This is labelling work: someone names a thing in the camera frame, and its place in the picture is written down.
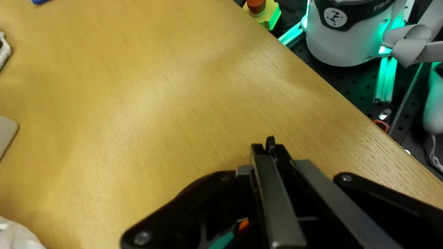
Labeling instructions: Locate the white crumpled cloth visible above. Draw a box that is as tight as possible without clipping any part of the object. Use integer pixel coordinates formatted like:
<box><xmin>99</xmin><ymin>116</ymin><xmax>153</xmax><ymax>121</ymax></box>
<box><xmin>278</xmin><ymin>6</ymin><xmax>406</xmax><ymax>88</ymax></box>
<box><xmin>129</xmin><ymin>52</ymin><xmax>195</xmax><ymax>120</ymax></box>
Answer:
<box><xmin>0</xmin><ymin>214</ymin><xmax>45</xmax><ymax>249</ymax></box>

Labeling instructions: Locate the aluminium profile bar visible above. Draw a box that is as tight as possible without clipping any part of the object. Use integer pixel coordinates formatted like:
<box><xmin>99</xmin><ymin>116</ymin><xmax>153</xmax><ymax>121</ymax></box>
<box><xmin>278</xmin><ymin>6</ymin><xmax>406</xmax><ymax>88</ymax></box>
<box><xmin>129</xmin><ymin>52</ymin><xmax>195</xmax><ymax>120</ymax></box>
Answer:
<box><xmin>372</xmin><ymin>55</ymin><xmax>398</xmax><ymax>105</ymax></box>
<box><xmin>276</xmin><ymin>19</ymin><xmax>307</xmax><ymax>48</ymax></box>

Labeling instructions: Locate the teal spoon with orange end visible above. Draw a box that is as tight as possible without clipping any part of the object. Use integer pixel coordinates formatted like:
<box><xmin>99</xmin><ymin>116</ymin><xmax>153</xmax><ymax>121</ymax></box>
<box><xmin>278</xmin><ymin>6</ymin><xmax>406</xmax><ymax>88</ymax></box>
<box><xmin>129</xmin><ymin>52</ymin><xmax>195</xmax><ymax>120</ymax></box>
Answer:
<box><xmin>204</xmin><ymin>217</ymin><xmax>251</xmax><ymax>249</ymax></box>

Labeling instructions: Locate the white controller wrist strap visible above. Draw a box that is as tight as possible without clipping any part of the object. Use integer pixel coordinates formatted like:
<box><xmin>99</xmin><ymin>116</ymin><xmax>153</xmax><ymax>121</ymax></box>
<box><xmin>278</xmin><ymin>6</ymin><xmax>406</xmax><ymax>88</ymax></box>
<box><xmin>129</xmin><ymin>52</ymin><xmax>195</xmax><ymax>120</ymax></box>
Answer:
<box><xmin>422</xmin><ymin>132</ymin><xmax>443</xmax><ymax>175</ymax></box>

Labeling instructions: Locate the black perforated mounting board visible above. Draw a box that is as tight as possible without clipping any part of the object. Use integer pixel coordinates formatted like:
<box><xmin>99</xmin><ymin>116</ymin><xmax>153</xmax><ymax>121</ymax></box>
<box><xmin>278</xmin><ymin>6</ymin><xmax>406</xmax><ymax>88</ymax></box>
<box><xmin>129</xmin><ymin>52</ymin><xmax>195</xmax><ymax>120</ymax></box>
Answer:
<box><xmin>232</xmin><ymin>0</ymin><xmax>443</xmax><ymax>182</ymax></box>

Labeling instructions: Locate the yellow emergency stop box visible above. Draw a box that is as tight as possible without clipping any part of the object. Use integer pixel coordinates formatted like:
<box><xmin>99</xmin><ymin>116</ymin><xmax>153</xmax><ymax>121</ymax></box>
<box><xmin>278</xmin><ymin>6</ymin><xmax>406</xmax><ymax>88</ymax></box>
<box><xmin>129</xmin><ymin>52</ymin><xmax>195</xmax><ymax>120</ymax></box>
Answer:
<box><xmin>242</xmin><ymin>0</ymin><xmax>283</xmax><ymax>31</ymax></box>

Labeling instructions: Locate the white handheld controller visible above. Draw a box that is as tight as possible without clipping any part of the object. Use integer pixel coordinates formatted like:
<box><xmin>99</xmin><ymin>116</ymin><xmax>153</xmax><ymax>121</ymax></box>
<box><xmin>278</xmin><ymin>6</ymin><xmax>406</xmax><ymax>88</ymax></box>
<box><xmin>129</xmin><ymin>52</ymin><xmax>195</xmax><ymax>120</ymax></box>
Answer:
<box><xmin>420</xmin><ymin>60</ymin><xmax>443</xmax><ymax>135</ymax></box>

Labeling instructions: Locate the white crumpled object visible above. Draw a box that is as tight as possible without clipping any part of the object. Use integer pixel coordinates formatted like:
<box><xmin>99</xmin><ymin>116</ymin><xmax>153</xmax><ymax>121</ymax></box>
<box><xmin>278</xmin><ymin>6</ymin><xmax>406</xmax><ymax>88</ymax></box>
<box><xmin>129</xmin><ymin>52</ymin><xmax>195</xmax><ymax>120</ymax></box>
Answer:
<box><xmin>0</xmin><ymin>30</ymin><xmax>13</xmax><ymax>71</ymax></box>

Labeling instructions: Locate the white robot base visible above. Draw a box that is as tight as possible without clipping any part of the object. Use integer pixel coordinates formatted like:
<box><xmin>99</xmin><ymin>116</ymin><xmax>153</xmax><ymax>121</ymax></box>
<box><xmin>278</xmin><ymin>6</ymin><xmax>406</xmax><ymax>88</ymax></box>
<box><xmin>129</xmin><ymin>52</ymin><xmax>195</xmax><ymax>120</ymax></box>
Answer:
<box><xmin>303</xmin><ymin>0</ymin><xmax>408</xmax><ymax>69</ymax></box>

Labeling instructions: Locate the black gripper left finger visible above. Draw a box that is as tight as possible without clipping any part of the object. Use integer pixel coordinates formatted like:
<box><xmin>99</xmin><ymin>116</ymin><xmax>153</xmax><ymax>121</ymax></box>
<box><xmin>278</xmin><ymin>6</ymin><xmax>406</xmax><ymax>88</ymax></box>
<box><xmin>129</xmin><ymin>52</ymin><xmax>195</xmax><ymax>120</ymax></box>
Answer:
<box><xmin>120</xmin><ymin>134</ymin><xmax>308</xmax><ymax>249</ymax></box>

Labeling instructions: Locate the flat grey object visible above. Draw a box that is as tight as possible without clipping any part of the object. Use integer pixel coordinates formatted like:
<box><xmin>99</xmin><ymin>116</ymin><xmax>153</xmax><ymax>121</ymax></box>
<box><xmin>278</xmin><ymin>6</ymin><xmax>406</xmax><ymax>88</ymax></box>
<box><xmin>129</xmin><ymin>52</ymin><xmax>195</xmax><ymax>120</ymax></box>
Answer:
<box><xmin>0</xmin><ymin>114</ymin><xmax>20</xmax><ymax>161</ymax></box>

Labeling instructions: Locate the grey cable sleeve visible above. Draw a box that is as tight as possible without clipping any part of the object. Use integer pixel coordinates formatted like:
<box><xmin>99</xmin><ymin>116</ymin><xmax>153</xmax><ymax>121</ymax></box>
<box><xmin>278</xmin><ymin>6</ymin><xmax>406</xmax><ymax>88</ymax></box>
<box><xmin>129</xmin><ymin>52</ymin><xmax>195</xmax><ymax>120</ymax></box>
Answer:
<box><xmin>380</xmin><ymin>0</ymin><xmax>443</xmax><ymax>69</ymax></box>

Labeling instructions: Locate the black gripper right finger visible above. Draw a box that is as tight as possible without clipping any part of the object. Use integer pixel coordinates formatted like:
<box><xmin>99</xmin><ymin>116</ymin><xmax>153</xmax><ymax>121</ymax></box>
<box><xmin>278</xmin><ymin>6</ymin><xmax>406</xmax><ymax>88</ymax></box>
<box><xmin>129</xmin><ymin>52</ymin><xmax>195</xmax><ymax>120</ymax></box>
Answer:
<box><xmin>275</xmin><ymin>145</ymin><xmax>443</xmax><ymax>249</ymax></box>

